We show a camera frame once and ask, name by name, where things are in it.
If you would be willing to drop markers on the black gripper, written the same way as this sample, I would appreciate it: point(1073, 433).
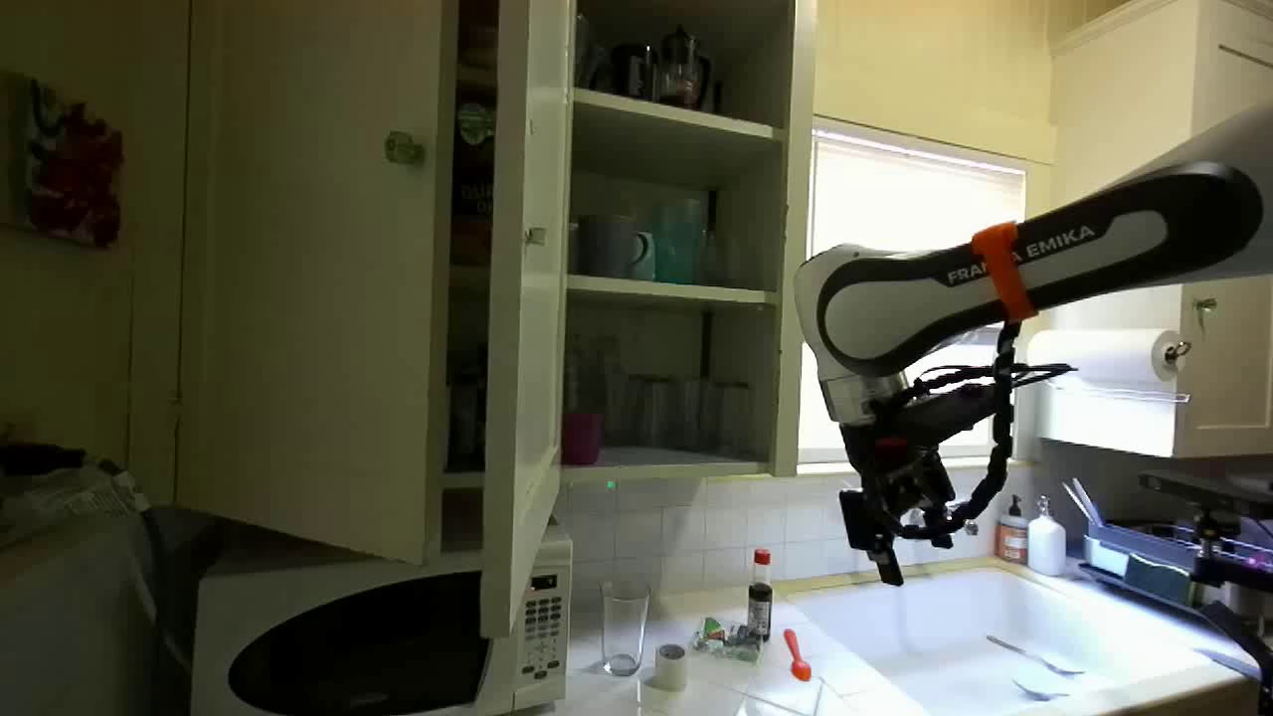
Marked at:
point(899, 463)

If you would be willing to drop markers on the white black Franka robot arm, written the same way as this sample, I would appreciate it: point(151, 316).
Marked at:
point(928, 286)

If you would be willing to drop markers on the clear shelf glass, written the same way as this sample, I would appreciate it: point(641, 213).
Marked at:
point(649, 414)

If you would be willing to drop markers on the narrow cream cabinet door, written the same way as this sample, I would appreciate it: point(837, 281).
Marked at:
point(532, 401)

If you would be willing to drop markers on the cream cabinet beside window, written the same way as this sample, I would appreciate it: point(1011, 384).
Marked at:
point(1141, 94)

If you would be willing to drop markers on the wide cream cabinet door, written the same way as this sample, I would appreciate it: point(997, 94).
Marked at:
point(302, 334)

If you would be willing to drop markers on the white kitchen sink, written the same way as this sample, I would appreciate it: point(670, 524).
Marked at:
point(968, 624)

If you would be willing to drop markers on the dark sauce bottle red cap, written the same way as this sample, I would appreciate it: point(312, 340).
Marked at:
point(760, 599)

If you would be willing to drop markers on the brown soap pump bottle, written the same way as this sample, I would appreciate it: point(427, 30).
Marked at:
point(1011, 534)

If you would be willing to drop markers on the orange plastic spoon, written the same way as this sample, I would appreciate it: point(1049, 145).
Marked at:
point(798, 654)

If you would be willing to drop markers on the white plastic bottle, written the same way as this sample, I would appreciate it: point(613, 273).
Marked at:
point(1049, 542)

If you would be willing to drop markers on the green white small packet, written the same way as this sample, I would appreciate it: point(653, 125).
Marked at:
point(723, 639)

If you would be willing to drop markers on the long white utensil in sink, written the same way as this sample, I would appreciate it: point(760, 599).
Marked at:
point(1034, 658)

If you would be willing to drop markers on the small white piece in sink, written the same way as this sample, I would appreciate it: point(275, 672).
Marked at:
point(1040, 685)

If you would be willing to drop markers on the tall clear drinking glass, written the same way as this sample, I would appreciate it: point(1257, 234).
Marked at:
point(622, 629)

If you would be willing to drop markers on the dish rack with utensils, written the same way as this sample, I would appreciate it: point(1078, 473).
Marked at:
point(1155, 559)

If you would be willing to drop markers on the white paper towel roll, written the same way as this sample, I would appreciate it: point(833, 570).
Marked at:
point(1118, 355)

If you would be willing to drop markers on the pink cup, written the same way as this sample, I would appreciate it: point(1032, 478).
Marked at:
point(582, 441)

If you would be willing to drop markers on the white microwave oven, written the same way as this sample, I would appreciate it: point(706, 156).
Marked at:
point(544, 624)

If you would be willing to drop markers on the white window blind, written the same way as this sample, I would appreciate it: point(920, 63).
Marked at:
point(918, 200)

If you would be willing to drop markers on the teal glass pitcher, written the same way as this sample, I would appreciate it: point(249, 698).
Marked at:
point(680, 241)

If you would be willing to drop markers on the grey mug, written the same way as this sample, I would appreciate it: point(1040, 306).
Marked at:
point(613, 243)

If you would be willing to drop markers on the dark metal kettle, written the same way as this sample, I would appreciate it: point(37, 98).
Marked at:
point(678, 68)

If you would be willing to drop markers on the cream wall cabinet with shelves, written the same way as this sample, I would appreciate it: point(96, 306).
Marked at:
point(663, 133)

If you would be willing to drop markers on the red floral wall picture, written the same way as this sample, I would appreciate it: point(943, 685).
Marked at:
point(66, 166)

